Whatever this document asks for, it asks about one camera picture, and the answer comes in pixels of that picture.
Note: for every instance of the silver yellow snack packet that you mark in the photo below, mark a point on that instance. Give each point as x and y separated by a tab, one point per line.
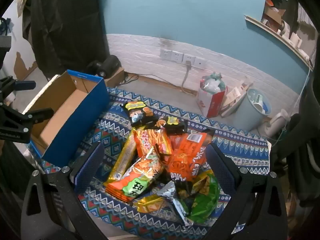
150	203

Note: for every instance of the orange barcode snack packet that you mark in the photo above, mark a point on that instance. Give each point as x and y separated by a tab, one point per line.
185	160

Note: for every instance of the black umbrella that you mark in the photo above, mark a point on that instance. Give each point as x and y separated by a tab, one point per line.
5	26

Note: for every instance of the black hanging cloth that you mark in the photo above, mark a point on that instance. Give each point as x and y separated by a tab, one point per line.
70	30

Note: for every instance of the blue cardboard box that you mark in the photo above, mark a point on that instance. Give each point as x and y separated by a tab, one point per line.
62	110

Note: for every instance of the red striped snack packet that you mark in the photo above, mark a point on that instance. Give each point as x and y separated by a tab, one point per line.
150	142

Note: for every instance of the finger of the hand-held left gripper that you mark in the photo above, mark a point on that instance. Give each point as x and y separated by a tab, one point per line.
42	113
25	85

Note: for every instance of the large black snack packet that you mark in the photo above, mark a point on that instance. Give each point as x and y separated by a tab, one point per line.
137	113

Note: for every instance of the light blue wastebasket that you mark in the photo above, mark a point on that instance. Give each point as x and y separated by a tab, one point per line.
247	117

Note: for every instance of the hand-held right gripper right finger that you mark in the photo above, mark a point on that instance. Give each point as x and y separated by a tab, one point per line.
222	167

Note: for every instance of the cardboard scraps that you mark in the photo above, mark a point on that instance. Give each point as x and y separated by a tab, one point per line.
235	97

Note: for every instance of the small black snack packet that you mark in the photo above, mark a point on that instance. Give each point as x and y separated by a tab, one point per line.
175	126

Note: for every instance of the orange green-label snack packet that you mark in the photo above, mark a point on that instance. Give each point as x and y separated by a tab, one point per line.
140	177

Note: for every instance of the dark garment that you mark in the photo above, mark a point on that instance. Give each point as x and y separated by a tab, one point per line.
295	142

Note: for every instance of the red white paper bag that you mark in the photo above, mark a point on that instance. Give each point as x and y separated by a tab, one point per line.
210	102

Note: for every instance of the small brown cardboard box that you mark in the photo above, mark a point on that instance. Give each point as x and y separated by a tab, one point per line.
116	78

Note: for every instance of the patterned blue tablecloth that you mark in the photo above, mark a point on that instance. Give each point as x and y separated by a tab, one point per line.
225	135

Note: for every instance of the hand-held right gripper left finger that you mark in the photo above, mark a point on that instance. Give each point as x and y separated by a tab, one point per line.
87	167

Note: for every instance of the wooden wall ledge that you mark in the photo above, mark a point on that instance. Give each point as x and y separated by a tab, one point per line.
275	33

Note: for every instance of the long yellow snack packet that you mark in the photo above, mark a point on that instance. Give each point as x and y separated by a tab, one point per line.
122	160

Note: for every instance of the white kettle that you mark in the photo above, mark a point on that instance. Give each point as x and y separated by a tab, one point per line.
276	123

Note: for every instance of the black spotlight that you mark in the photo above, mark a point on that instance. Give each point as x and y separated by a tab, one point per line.
110	63

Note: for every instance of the open cardboard box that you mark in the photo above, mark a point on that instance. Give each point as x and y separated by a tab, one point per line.
273	15

